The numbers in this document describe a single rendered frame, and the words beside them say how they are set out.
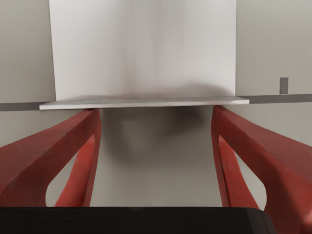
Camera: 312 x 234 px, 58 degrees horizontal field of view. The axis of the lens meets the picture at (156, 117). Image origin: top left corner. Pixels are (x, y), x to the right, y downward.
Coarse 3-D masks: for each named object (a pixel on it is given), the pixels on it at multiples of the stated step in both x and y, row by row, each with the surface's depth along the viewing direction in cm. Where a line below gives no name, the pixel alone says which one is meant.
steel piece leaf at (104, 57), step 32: (64, 0) 13; (96, 0) 13; (128, 0) 13; (160, 0) 13; (192, 0) 13; (224, 0) 13; (64, 32) 13; (96, 32) 13; (128, 32) 13; (160, 32) 13; (192, 32) 13; (224, 32) 13; (64, 64) 13; (96, 64) 13; (128, 64) 13; (160, 64) 13; (192, 64) 13; (224, 64) 13; (64, 96) 13; (96, 96) 13; (128, 96) 13; (160, 96) 13; (192, 96) 13; (224, 96) 13
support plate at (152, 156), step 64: (0, 0) 13; (256, 0) 13; (0, 64) 13; (256, 64) 13; (0, 128) 14; (128, 128) 14; (192, 128) 14; (128, 192) 14; (192, 192) 14; (256, 192) 14
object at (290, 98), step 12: (240, 96) 14; (252, 96) 14; (264, 96) 14; (276, 96) 14; (288, 96) 14; (300, 96) 14; (0, 108) 14; (12, 108) 14; (24, 108) 14; (36, 108) 14
